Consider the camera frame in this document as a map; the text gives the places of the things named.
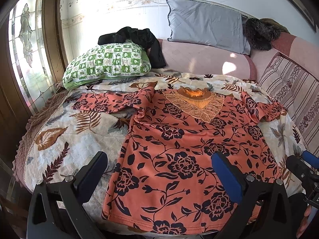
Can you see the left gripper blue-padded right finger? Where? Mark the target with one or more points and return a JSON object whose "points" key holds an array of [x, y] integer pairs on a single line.
{"points": [[263, 209]]}

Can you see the grey pillow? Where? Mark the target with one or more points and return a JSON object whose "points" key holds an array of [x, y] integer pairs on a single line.
{"points": [[207, 24]]}

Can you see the leaf-pattern plush blanket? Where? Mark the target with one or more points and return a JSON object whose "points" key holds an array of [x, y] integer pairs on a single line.
{"points": [[60, 139]]}

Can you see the black garment on pillow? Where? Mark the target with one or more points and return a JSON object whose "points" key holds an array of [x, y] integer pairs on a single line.
{"points": [[144, 38]]}

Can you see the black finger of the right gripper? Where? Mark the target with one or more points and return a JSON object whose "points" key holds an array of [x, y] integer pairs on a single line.
{"points": [[301, 169]]}

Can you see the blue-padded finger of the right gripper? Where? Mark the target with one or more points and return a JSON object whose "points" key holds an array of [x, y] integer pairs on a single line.
{"points": [[310, 159]]}

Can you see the dark furry cushion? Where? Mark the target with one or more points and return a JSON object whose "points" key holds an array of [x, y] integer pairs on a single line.
{"points": [[261, 32]]}

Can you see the person's right hand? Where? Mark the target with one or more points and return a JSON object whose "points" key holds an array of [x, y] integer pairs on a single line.
{"points": [[304, 224]]}

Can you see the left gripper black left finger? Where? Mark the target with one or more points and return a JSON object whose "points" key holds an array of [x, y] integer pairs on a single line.
{"points": [[56, 209]]}

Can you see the orange black floral blouse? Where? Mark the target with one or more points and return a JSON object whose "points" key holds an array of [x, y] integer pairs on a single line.
{"points": [[164, 181]]}

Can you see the pink sofa back cushion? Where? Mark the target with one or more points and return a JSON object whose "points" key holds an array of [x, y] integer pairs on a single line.
{"points": [[202, 59]]}

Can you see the stained glass wooden window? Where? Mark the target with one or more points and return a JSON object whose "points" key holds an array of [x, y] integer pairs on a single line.
{"points": [[37, 58]]}

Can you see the striped floral cushion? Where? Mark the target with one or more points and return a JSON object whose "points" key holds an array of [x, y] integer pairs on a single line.
{"points": [[297, 90]]}

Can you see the green white patterned pillow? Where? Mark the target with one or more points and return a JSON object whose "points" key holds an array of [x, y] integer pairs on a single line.
{"points": [[109, 61]]}

